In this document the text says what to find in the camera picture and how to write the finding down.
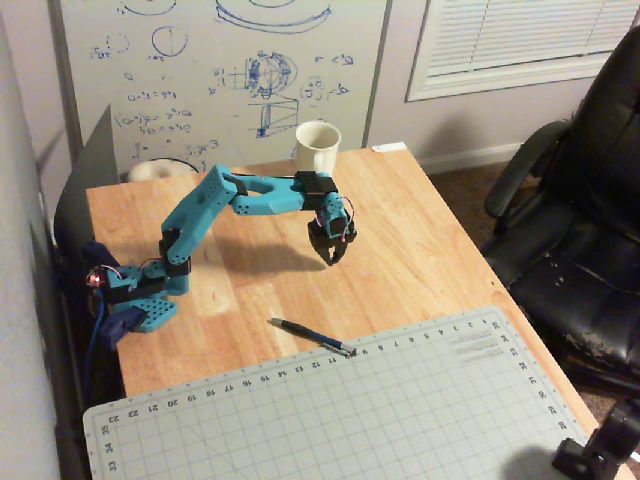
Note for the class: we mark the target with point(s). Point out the dark blue table clamp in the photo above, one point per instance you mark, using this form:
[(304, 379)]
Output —
[(117, 327), (97, 255)]

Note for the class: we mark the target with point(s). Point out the black leather office chair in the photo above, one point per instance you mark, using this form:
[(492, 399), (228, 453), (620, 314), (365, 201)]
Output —
[(585, 240)]

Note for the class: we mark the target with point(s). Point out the small white tag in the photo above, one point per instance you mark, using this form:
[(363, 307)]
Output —
[(389, 147)]

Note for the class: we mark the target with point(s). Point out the dark blue pen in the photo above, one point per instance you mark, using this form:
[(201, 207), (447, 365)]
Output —
[(312, 337)]

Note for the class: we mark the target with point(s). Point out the white round object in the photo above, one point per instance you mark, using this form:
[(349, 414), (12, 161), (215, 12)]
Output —
[(155, 171)]

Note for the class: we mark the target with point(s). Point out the white window blinds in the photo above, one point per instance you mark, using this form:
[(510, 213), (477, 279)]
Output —
[(525, 40)]

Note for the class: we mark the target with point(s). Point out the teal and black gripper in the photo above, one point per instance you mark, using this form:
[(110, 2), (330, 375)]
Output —
[(327, 243)]

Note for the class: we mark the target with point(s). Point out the whiteboard with blue drawings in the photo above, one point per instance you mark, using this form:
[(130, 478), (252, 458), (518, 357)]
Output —
[(225, 75)]

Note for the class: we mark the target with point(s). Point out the dark grey flat panel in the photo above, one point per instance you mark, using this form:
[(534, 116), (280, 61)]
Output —
[(90, 170)]

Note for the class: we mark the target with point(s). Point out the cream ceramic cup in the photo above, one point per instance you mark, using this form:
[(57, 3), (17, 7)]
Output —
[(320, 147)]

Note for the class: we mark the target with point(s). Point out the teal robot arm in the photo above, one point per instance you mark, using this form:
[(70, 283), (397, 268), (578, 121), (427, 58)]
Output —
[(200, 210)]

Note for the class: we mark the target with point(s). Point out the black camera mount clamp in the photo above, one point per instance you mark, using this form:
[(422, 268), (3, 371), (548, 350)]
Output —
[(597, 445)]

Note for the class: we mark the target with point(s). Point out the grey cutting mat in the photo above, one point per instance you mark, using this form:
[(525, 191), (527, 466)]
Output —
[(340, 415)]

